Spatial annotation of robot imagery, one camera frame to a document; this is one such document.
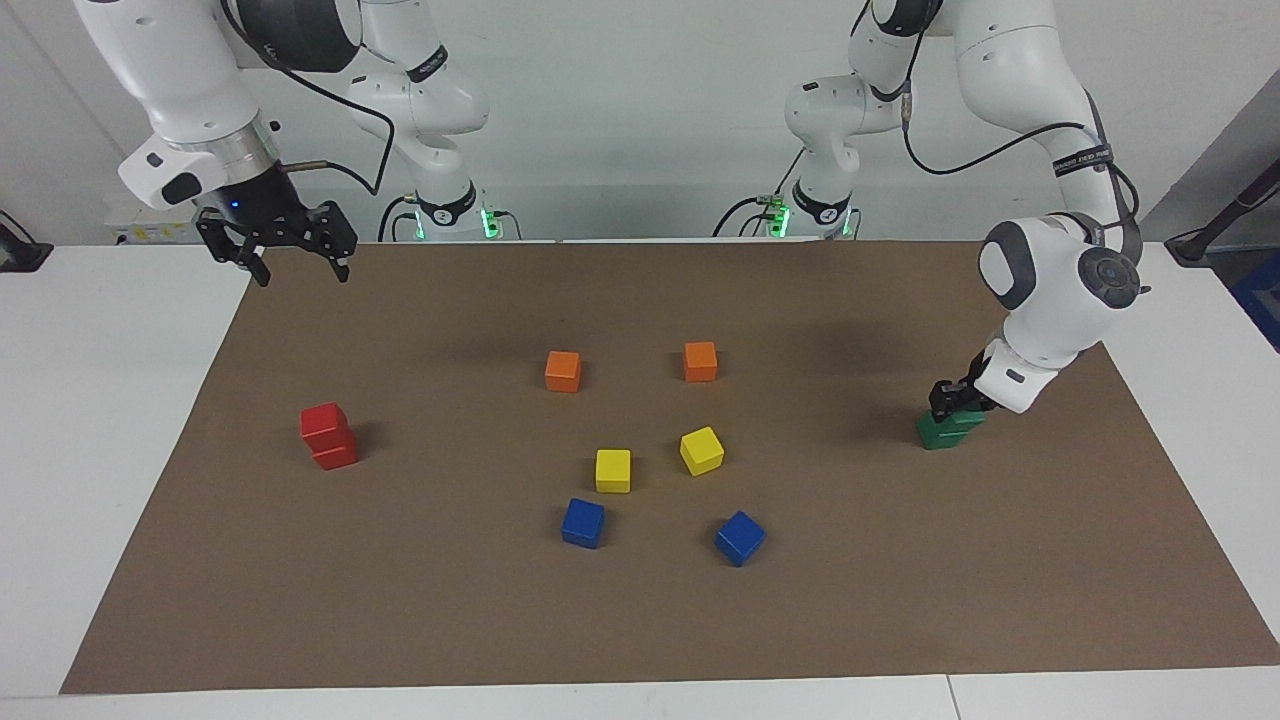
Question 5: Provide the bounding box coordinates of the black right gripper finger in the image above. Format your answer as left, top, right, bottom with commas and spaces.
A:
308, 202, 359, 283
195, 208, 271, 288

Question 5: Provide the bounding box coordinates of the white power strip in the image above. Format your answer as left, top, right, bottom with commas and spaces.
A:
105, 205, 206, 246

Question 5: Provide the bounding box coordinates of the blue wooden cube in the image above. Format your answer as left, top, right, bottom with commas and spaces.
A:
560, 497, 607, 550
713, 510, 768, 568

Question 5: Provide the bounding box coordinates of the black slanted stand pole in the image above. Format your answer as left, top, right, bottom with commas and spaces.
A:
1165, 158, 1280, 267

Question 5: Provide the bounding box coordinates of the blue box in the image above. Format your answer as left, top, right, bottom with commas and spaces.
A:
1228, 248, 1280, 353

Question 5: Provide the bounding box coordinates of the brown paper table mat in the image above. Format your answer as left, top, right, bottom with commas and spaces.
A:
60, 238, 1280, 695

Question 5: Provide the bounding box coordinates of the black base cable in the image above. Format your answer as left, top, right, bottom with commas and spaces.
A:
712, 150, 806, 238
378, 195, 421, 243

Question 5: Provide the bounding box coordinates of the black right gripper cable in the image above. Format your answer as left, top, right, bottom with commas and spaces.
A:
215, 0, 397, 197

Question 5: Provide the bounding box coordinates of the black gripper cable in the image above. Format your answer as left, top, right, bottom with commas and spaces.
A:
215, 0, 397, 197
850, 0, 1143, 263

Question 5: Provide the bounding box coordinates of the black camera stand base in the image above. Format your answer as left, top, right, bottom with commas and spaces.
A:
0, 210, 54, 273

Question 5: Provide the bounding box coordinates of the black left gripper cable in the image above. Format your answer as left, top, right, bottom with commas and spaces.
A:
850, 0, 1143, 263

